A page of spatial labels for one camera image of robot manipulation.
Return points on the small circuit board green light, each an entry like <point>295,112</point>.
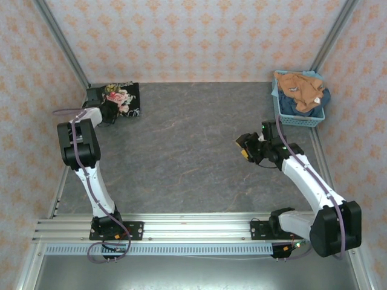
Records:
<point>299,243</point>

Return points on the black t-shirt with floral print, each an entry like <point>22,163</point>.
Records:
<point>124,96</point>

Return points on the light blue t-shirt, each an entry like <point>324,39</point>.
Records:
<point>313,75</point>

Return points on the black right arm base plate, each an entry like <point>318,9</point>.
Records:
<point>258,231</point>

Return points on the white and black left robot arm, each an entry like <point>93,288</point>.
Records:
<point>96,193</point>

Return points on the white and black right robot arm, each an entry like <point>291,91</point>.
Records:
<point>311,178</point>

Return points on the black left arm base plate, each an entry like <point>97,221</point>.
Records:
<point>136,231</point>

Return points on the shiny metal sheet panel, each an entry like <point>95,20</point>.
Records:
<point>196,273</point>

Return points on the dark blue t-shirt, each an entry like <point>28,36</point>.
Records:
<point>287,104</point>

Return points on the aluminium mounting rail beam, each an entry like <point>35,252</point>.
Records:
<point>196,229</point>

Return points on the aluminium frame post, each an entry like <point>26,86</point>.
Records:
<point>332,33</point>
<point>63,45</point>

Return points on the light blue plastic basket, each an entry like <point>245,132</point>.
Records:
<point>302,122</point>

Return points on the orange t-shirt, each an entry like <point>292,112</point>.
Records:
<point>302,90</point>

